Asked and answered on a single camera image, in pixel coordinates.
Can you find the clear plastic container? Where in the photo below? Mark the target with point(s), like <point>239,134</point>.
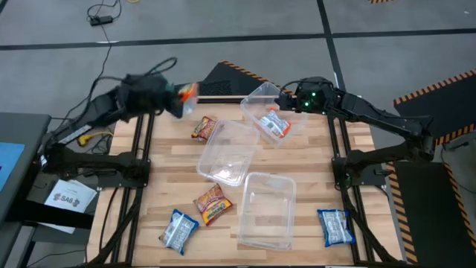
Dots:
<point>260,100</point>
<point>267,212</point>
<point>228,152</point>

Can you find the red Maruchan noodle packet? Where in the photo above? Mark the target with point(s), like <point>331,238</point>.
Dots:
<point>212,204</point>
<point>204,128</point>

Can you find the white printed paper sheet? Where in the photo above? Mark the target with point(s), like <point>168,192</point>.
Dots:
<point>70,197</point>

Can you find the orange Maruchan noodle packet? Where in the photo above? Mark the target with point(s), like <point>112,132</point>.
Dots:
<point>188,97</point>
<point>274,123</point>

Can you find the black power adapter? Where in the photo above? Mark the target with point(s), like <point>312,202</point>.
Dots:
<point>100,19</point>

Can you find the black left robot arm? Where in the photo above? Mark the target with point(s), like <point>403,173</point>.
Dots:
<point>93,108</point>

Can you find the black hazard-striped floor ramp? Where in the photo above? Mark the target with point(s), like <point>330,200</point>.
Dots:
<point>230,80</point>

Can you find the blue Maruchan noodle packet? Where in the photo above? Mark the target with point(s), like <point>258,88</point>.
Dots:
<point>335,228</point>
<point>178,231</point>

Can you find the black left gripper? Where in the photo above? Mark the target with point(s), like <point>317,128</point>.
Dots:
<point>143,95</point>

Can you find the grey desk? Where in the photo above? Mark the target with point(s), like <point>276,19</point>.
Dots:
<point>18,126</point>

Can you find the black aluminium frame rail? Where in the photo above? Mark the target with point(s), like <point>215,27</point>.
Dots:
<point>135,223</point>
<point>347,223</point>
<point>122,223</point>

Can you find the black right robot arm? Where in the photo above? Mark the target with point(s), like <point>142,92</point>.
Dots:
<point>386,119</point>

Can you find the blue panel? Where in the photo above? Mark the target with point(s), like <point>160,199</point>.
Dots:
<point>9,164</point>

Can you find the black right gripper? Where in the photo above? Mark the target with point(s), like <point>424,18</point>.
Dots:
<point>314,95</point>

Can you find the black hazard-striped floor mat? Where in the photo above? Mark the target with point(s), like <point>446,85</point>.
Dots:
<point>439,108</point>
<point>431,216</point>

